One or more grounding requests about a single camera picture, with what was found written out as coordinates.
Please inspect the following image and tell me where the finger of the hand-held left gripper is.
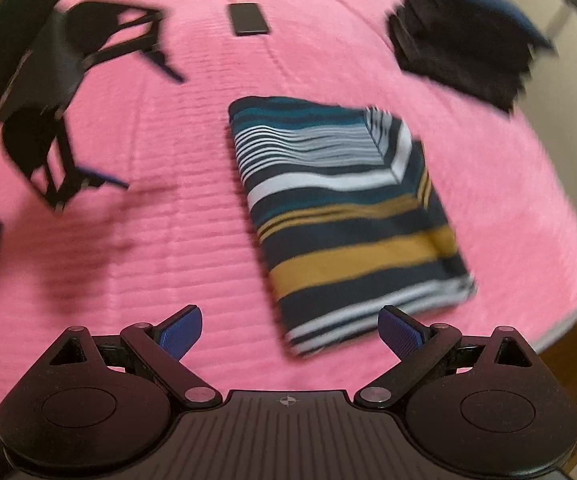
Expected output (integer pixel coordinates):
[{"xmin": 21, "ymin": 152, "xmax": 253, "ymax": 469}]
[
  {"xmin": 81, "ymin": 5, "xmax": 187, "ymax": 84},
  {"xmin": 29, "ymin": 120, "xmax": 130, "ymax": 217}
]

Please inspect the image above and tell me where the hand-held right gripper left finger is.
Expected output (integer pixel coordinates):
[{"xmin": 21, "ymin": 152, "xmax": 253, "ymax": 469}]
[{"xmin": 48, "ymin": 304, "xmax": 224, "ymax": 409}]

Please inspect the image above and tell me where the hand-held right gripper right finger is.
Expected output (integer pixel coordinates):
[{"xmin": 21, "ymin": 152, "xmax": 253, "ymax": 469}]
[{"xmin": 354, "ymin": 304, "xmax": 539, "ymax": 409}]

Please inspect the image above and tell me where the striped knit shirt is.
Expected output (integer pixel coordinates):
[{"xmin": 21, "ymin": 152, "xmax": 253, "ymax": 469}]
[{"xmin": 227, "ymin": 95, "xmax": 478, "ymax": 358}]

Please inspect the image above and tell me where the pile of dark clothes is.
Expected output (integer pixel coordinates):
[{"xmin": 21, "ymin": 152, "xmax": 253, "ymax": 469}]
[{"xmin": 385, "ymin": 0, "xmax": 535, "ymax": 114}]

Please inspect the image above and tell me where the black smartphone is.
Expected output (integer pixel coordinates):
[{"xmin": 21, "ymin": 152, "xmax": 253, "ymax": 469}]
[{"xmin": 227, "ymin": 2, "xmax": 271, "ymax": 38}]

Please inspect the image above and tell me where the pink fleece blanket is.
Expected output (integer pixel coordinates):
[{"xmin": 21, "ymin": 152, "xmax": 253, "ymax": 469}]
[{"xmin": 0, "ymin": 0, "xmax": 577, "ymax": 436}]

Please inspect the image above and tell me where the beige sofa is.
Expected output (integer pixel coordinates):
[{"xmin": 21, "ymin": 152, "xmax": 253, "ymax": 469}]
[{"xmin": 438, "ymin": 0, "xmax": 577, "ymax": 281}]

